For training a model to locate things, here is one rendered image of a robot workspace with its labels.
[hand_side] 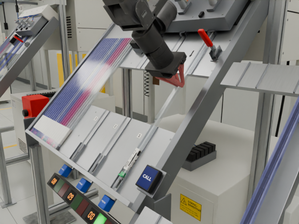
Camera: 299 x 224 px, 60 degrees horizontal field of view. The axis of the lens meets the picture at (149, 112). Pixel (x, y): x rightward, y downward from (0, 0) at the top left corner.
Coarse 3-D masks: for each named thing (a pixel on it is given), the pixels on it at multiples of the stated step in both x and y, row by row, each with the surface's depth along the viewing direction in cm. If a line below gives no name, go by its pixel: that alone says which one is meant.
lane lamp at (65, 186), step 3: (63, 186) 75; (66, 186) 75; (69, 186) 74; (60, 189) 75; (63, 189) 74; (66, 189) 74; (60, 192) 74; (63, 192) 74; (60, 195) 74; (63, 195) 73
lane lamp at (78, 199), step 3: (78, 195) 70; (75, 198) 70; (78, 198) 69; (81, 198) 69; (75, 201) 69; (78, 201) 68; (72, 204) 69; (75, 204) 68; (78, 204) 68; (72, 207) 68; (75, 207) 68; (75, 210) 67
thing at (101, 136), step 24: (96, 120) 84; (120, 120) 77; (72, 144) 83; (96, 144) 77; (120, 144) 71; (168, 144) 62; (96, 168) 70; (120, 168) 66; (144, 168) 62; (120, 192) 61
